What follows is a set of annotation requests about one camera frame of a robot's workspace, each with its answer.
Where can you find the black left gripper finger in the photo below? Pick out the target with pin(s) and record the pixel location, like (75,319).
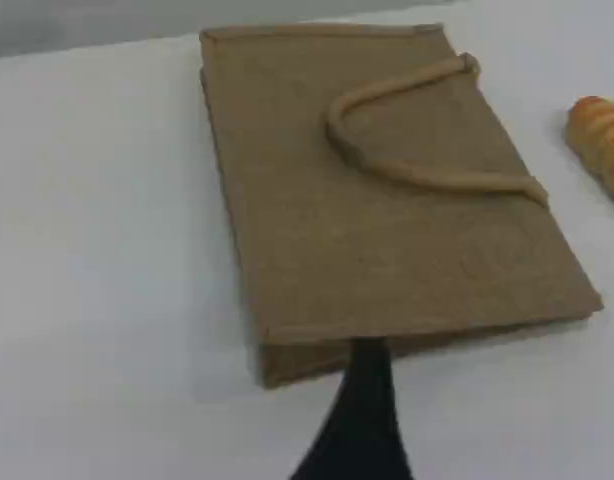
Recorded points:
(362,430)

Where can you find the brown jute tote bag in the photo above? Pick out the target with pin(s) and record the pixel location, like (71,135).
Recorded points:
(387,225)

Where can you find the long ridged bread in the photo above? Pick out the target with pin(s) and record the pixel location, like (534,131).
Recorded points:
(602,145)

